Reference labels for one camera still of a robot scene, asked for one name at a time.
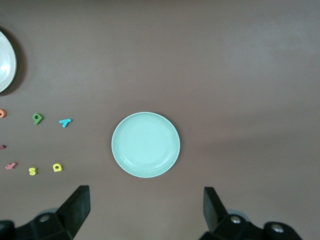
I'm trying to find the green letter g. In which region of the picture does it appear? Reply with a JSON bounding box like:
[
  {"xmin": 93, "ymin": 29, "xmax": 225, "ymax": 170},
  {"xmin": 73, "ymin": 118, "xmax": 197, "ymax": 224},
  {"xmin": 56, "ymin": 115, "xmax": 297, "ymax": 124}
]
[{"xmin": 32, "ymin": 113, "xmax": 45, "ymax": 126}]

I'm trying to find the teal letter y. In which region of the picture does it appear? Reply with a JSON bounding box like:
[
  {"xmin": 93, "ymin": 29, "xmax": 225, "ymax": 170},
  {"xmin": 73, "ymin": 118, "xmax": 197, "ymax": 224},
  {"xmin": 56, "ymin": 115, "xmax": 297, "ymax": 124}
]
[{"xmin": 58, "ymin": 118, "xmax": 73, "ymax": 129}]

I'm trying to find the beige plate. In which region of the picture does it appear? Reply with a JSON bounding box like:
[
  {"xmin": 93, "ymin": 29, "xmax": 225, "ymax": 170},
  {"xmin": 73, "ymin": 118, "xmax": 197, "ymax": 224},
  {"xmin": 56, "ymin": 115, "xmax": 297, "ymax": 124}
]
[{"xmin": 0, "ymin": 29, "xmax": 18, "ymax": 94}]

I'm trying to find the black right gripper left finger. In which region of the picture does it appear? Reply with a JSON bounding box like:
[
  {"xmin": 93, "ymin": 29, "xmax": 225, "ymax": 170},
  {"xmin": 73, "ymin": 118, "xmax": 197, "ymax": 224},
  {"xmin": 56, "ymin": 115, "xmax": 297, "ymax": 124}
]
[{"xmin": 0, "ymin": 185, "xmax": 91, "ymax": 240}]

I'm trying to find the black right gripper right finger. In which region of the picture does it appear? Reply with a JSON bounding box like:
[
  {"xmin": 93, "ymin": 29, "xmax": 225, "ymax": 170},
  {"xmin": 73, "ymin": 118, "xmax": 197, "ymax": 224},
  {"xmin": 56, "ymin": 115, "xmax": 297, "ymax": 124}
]
[{"xmin": 201, "ymin": 186, "xmax": 305, "ymax": 240}]

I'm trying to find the light green plate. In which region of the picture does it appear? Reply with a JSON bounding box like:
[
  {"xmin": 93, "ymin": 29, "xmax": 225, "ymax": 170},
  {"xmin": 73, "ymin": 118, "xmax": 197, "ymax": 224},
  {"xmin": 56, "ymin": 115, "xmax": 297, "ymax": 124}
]
[{"xmin": 111, "ymin": 111, "xmax": 181, "ymax": 179}]

